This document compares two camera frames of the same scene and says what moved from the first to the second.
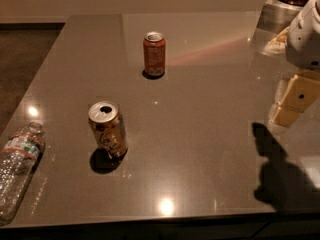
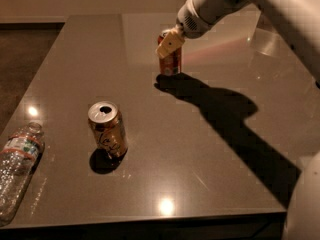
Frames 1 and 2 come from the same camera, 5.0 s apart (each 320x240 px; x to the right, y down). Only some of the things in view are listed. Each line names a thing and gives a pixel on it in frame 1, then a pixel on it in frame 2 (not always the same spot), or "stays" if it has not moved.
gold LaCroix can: (110, 127) stays
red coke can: (154, 51) -> (172, 63)
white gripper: (305, 44) -> (188, 25)
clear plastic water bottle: (21, 156) stays
